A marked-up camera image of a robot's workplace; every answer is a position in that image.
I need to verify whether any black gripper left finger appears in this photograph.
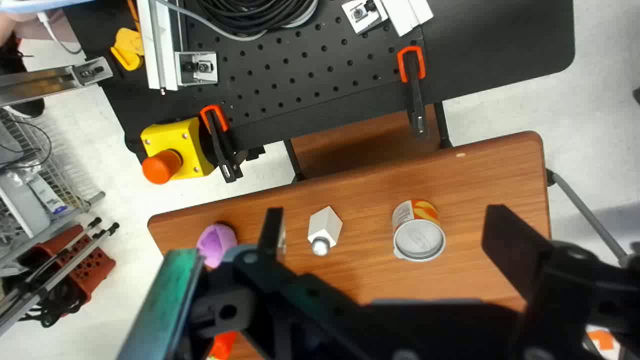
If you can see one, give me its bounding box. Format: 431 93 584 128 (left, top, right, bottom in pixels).
258 207 285 259

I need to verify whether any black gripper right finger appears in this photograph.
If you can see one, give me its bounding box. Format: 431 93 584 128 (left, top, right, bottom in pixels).
482 204 554 311

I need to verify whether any white salt shaker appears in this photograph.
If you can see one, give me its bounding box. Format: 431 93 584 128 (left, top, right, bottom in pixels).
308 205 343 256

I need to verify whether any purple plush ball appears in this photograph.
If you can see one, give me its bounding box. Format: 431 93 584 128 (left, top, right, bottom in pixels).
195 224 237 267

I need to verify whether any orange labelled tin can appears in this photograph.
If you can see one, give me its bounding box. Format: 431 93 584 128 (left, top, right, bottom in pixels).
392 199 445 261

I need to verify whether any orange black clamp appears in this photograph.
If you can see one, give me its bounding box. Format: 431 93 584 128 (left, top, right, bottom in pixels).
199 104 242 181
396 43 426 135

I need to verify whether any wooden table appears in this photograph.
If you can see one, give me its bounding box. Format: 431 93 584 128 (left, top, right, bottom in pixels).
146 130 552 360

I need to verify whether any yellow emergency stop box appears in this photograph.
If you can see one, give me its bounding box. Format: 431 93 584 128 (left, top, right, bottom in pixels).
140 118 213 184

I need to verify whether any orange toy pepper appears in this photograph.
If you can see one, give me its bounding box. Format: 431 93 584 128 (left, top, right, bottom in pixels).
205 331 237 360

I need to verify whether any black perforated board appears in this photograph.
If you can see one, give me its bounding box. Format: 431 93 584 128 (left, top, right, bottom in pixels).
61 0 575 161

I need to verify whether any red brick block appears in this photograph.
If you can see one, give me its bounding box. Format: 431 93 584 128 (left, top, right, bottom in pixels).
34 225 116 304

